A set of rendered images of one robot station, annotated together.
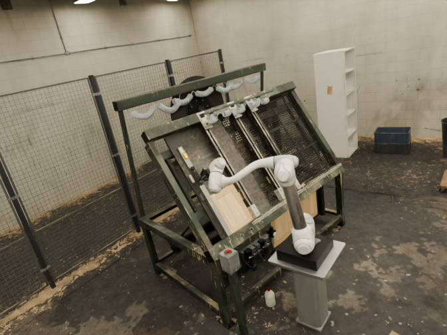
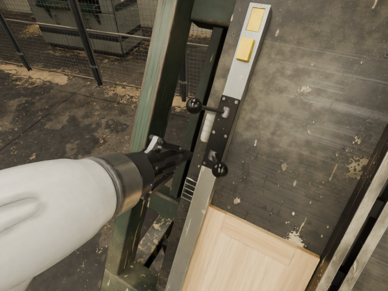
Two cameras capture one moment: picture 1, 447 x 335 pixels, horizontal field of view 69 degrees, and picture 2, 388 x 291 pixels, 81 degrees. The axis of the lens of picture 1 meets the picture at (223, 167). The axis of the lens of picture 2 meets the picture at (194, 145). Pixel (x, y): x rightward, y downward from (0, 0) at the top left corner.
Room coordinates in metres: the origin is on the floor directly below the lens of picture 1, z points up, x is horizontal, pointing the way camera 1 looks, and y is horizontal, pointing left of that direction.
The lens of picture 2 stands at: (2.62, -0.12, 1.84)
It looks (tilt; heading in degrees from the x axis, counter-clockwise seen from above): 45 degrees down; 67
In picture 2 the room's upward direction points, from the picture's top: straight up
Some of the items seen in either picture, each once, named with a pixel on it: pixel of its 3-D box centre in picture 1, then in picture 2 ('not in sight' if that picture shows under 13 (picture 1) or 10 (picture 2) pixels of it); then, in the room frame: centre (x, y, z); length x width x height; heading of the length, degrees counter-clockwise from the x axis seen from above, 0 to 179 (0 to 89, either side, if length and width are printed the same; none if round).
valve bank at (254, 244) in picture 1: (260, 246); not in sight; (2.62, -0.21, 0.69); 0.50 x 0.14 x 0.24; 129
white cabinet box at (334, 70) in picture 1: (336, 104); not in sight; (6.42, -2.47, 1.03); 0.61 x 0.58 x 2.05; 138
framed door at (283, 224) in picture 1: (294, 210); not in sight; (3.46, -0.75, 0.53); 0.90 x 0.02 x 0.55; 129
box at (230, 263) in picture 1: (229, 260); not in sight; (2.29, 0.09, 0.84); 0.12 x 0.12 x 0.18; 39
